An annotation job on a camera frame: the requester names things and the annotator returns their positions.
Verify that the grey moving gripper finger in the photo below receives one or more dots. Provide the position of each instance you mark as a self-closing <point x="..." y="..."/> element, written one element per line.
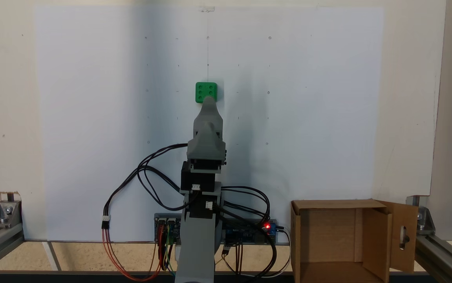
<point x="210" y="129"/>

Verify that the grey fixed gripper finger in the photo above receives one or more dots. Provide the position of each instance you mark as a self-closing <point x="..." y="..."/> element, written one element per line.
<point x="199" y="125"/>

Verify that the green dice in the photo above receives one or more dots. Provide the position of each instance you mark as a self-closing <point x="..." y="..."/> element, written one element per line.
<point x="206" y="89"/>

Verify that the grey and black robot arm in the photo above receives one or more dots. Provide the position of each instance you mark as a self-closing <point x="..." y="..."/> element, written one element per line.
<point x="196" y="243"/>

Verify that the blue circuit board red LED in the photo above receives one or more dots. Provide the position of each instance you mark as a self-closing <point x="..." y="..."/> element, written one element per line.
<point x="241" y="234"/>

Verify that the large white paper sheet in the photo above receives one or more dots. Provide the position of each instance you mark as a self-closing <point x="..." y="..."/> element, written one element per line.
<point x="92" y="118"/>

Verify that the clear tape piece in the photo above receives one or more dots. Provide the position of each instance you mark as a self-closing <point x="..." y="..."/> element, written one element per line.
<point x="207" y="9"/>

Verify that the open cardboard box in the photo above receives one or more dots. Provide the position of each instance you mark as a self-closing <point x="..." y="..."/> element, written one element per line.
<point x="328" y="243"/>

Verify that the metal corner bracket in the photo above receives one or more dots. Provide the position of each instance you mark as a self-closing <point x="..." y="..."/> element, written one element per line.
<point x="6" y="212"/>
<point x="426" y="220"/>

